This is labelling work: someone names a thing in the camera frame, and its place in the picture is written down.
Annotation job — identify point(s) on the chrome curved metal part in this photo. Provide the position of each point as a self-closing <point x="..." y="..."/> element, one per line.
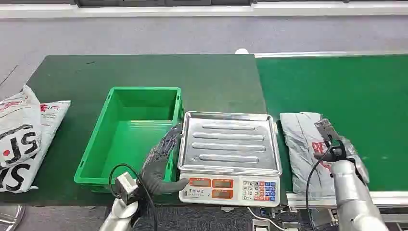
<point x="9" y="218"/>

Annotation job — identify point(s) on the electronic scale with steel tray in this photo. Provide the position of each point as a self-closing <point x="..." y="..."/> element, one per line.
<point x="229" y="150"/>

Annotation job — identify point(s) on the small white round object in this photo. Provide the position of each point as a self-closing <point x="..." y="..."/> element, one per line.
<point x="241" y="51"/>

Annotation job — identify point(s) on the green plastic crate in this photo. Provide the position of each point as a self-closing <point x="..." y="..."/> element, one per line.
<point x="127" y="137"/>

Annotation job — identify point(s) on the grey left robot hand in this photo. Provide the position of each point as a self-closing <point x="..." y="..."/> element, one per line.
<point x="157" y="169"/>

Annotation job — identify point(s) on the white parcel bag black letters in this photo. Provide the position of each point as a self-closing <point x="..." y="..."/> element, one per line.
<point x="17" y="130"/>

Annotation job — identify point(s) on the aluminium conveyor frame rail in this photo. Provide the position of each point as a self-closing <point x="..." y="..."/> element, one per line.
<point x="389" y="197"/>

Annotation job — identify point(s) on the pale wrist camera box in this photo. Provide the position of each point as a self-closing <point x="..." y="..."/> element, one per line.
<point x="324" y="129"/>
<point x="126" y="185"/>

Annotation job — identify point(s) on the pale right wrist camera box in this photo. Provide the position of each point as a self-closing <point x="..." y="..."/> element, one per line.
<point x="324" y="129"/>

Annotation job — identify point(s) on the grey plastic parcel bag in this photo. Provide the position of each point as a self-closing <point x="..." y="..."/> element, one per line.
<point x="302" y="153"/>

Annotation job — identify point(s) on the dark green table mat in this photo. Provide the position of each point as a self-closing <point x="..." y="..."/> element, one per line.
<point x="207" y="83"/>

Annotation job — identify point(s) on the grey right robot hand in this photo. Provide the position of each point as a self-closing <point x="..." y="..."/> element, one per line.
<point x="353" y="153"/>

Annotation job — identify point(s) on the white parcel bag red print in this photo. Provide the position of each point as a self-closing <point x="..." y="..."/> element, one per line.
<point x="47" y="124"/>

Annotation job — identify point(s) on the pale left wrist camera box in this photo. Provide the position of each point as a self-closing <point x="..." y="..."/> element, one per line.
<point x="126" y="185"/>

